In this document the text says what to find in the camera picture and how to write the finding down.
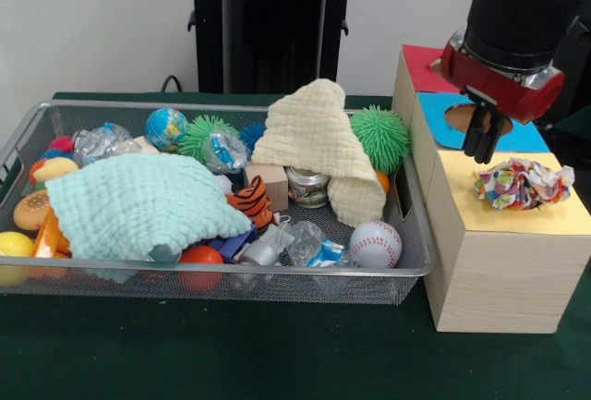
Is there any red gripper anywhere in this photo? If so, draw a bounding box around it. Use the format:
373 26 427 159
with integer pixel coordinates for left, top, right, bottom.
439 46 567 164

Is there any small colourful patterned cloth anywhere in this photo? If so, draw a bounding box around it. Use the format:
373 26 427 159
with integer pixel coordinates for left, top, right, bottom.
473 157 576 211

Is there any pale yellow waffle cloth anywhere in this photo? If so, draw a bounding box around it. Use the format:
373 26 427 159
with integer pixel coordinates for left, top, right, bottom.
251 79 387 228

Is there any mint green waffle cloth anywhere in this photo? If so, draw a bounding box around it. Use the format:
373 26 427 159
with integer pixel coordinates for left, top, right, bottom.
44 152 253 262

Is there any wooden box with three holes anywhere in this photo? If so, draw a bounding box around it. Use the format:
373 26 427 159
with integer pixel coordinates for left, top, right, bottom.
392 43 591 334

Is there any shallow mesh bin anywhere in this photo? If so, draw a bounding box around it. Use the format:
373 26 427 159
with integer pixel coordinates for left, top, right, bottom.
0 99 438 305

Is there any dark green table cloth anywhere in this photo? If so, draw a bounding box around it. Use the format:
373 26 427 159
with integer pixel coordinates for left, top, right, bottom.
0 91 591 400
537 106 591 170

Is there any green spiky rubber ball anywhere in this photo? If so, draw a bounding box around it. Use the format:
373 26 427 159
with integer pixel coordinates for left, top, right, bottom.
176 115 239 161
349 104 411 174

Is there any white baseball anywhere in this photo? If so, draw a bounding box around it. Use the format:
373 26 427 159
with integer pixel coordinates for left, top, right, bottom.
349 221 403 268

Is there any crushed clear water bottle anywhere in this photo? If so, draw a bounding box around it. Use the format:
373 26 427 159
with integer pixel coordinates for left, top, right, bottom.
285 222 355 268

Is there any orange tiger plush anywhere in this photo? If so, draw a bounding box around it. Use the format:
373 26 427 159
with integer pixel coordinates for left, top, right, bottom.
225 175 281 229

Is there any red ball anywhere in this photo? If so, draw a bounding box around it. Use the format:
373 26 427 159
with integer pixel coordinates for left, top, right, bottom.
177 245 223 291

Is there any globe print ball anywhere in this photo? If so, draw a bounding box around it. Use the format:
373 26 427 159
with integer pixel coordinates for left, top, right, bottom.
144 107 189 152

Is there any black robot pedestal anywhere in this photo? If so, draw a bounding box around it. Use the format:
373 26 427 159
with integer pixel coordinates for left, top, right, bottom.
177 0 373 95

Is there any black looped cable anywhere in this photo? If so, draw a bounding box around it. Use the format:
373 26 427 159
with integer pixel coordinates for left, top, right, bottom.
159 74 187 94

